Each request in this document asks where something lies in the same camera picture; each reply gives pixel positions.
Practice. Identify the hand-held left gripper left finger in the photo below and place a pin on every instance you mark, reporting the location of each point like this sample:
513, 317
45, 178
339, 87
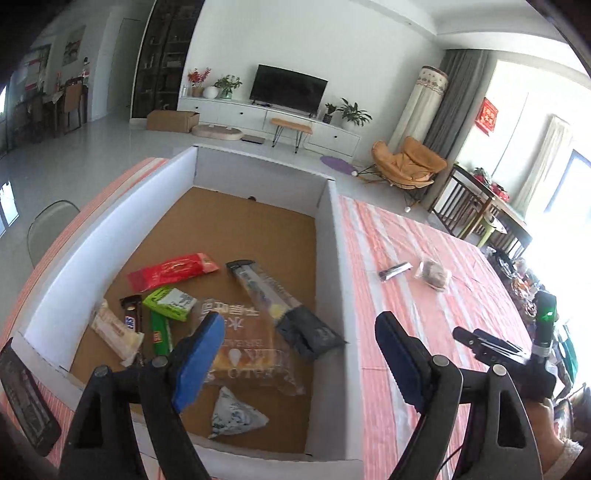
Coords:
198, 364

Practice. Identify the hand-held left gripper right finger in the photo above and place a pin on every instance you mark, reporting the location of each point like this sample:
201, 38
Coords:
401, 364

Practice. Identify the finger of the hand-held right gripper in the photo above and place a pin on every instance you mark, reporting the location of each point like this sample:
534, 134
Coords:
501, 341
485, 351

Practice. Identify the clear bread packet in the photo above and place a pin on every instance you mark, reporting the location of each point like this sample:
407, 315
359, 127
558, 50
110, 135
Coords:
251, 350

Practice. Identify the red snack packet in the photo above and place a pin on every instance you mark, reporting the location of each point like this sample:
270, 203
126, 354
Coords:
171, 270

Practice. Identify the long clear black-ended packet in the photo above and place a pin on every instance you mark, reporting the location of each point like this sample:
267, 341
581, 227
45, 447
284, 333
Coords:
263, 288

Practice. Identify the white cardboard box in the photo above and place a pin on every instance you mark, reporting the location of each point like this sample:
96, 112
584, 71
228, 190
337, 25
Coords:
258, 230

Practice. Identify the person's right forearm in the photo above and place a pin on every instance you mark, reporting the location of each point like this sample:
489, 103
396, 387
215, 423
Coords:
569, 458

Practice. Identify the person's right hand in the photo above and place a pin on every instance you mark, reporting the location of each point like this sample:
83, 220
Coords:
547, 427

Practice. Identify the pile of assorted packages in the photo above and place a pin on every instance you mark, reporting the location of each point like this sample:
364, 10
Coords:
568, 341

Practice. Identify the dark green snack bar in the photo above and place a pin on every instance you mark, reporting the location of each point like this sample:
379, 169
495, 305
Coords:
159, 334

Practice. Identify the white triangular packet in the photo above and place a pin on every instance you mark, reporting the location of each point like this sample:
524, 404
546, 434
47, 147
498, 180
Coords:
233, 415

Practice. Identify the light green snack packet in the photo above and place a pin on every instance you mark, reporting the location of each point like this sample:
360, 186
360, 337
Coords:
168, 302

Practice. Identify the dark brown chocolate bar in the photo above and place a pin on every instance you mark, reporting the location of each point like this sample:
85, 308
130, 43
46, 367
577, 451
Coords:
131, 318

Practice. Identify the cream wafer packet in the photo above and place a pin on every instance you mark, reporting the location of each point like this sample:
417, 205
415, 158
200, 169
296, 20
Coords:
113, 330

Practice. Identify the clear packet with brown pastry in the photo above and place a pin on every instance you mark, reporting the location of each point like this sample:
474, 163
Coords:
434, 274

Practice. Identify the small black snack bar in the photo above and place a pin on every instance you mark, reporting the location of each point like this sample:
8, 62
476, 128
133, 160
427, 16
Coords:
395, 271

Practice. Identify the light green plastic stool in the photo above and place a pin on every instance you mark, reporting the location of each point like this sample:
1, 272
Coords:
491, 228

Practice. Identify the dark wooden side table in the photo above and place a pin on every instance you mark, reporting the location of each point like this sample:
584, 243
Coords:
508, 210

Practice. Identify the striped orange grey tablecloth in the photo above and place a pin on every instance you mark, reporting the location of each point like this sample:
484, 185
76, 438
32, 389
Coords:
415, 230

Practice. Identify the dark wooden slatted chair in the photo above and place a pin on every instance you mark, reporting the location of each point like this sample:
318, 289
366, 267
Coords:
450, 210

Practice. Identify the window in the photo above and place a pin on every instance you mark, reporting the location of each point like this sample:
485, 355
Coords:
577, 184

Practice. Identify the black flat device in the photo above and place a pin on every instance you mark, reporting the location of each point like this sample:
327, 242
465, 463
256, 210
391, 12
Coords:
25, 401

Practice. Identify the white curtain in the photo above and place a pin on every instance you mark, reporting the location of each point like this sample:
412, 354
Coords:
547, 157

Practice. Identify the orange lounge chair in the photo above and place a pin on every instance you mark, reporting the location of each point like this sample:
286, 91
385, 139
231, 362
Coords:
406, 161

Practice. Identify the grey round-backed chair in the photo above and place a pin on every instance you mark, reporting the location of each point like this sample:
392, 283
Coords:
46, 226

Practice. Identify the purple round floor mat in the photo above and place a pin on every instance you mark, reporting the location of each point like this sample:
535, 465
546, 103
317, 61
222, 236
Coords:
336, 164

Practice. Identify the grey floor scale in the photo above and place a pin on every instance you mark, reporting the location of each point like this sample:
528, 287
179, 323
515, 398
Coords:
252, 139

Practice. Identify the white oval pet bed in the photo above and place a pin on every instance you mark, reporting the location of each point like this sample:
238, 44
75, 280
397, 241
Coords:
217, 133

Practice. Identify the brown cardboard box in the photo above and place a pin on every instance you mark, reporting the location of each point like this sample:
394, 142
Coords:
171, 121

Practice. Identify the covered standing air conditioner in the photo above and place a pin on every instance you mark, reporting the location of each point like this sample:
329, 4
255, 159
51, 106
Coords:
425, 101

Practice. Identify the white TV cabinet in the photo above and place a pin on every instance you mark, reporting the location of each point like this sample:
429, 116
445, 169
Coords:
240, 115

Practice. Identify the grey curtain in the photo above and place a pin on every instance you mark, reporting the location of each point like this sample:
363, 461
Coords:
457, 92

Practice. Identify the large leafy potted plant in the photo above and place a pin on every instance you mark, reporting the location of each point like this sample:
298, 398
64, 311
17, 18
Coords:
353, 113

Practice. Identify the wooden stool with metal legs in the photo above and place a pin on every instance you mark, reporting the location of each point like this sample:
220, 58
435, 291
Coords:
291, 123

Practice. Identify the small potted plant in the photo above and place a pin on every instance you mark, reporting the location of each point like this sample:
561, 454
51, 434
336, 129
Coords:
329, 113

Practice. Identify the white round vase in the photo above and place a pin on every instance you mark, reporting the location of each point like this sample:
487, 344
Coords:
210, 92

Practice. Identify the green plant in glass vase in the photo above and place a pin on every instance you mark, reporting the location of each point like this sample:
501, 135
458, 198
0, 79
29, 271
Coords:
227, 85

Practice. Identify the red flowers in vase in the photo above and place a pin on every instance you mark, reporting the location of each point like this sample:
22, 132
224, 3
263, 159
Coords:
198, 78

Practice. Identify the black television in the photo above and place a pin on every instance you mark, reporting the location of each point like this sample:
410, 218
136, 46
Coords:
288, 87

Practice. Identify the brown dining chair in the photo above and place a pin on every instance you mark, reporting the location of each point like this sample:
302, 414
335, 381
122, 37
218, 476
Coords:
74, 99

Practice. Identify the dark dining table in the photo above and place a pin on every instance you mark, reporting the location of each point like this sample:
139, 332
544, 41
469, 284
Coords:
41, 104

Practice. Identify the dark display cabinet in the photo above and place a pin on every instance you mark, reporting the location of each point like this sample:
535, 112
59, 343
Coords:
161, 60

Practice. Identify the red wall decoration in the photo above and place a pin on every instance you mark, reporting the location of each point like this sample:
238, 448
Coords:
488, 115

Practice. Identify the framed wall picture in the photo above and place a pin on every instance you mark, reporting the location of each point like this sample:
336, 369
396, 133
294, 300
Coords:
74, 44
37, 64

